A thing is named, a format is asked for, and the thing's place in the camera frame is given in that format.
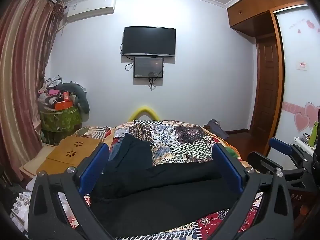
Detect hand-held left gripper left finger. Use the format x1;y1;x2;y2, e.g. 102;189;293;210
28;143;115;240

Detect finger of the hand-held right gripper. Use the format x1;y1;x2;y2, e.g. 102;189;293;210
269;137;304;167
247;151;309;180

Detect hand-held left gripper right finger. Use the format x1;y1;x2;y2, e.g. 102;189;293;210
212;142;294;240

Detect black pants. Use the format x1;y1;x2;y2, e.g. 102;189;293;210
90;159;241;238

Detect dark folded pants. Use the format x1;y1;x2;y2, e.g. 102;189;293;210
103;133;153;180

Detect blue jeans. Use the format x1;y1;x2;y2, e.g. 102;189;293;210
108;137;125;162

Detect wooden lap desk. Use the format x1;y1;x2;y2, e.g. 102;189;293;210
19;135;101;180

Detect green bottle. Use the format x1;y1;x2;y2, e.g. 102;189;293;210
308;121;320;147

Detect grey-blue cloth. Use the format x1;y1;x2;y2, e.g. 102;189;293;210
204;119;230;140

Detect green fabric storage box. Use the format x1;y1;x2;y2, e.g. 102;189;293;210
40;106;82;143

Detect brown wooden door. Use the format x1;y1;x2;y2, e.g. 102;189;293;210
249;34;280;137

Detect patchwork printed blanket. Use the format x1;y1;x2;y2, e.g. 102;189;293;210
57;119;278;240

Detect grey plush pillow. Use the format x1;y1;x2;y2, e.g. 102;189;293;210
56;82;90;114

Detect orange box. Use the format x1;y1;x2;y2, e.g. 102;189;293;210
54;91;73;111

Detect yellow curved headboard pad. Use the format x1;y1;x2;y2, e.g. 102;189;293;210
128;105;161;121

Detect pile of mixed clothes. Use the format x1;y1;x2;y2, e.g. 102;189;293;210
37;76;63;107

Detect wooden wardrobe with white door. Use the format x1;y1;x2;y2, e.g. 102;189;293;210
226;0;320;157

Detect striped red curtain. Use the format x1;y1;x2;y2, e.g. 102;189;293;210
0;0;67;188

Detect white air conditioner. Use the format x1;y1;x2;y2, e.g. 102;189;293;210
65;0;117;23

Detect small black wall monitor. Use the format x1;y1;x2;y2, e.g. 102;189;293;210
133;56;165;79

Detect wall-mounted black television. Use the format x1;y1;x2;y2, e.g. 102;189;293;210
122;26;176;57

